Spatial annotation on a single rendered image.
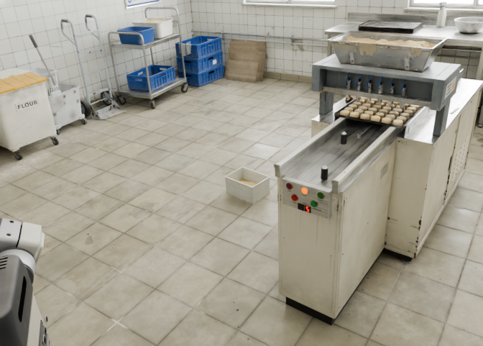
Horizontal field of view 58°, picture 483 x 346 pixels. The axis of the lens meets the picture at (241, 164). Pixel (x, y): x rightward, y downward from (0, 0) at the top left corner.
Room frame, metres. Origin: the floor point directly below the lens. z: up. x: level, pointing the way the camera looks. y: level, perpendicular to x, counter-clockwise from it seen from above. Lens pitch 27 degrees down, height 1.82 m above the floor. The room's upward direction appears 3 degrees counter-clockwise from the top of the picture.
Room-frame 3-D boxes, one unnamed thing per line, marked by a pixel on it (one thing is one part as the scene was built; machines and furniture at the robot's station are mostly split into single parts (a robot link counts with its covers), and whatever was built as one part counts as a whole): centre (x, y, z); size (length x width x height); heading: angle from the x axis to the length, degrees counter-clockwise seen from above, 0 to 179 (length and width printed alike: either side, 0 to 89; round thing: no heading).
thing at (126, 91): (5.73, 1.12, 0.57); 0.85 x 0.58 x 1.13; 151
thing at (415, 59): (2.38, -0.82, 1.25); 0.56 x 0.29 x 0.14; 52
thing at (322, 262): (1.98, -0.51, 0.45); 0.70 x 0.34 x 0.90; 142
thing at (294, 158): (2.56, -0.78, 0.87); 2.01 x 0.03 x 0.07; 142
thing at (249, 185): (3.05, -0.04, 0.08); 0.30 x 0.22 x 0.16; 46
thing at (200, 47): (6.45, 0.52, 0.50); 0.60 x 0.40 x 0.20; 147
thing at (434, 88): (2.38, -0.82, 1.01); 0.72 x 0.33 x 0.34; 52
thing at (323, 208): (1.70, -0.29, 0.77); 0.24 x 0.04 x 0.14; 52
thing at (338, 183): (2.38, -1.01, 0.87); 2.01 x 0.03 x 0.07; 142
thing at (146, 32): (5.53, 1.21, 0.88); 0.40 x 0.30 x 0.16; 58
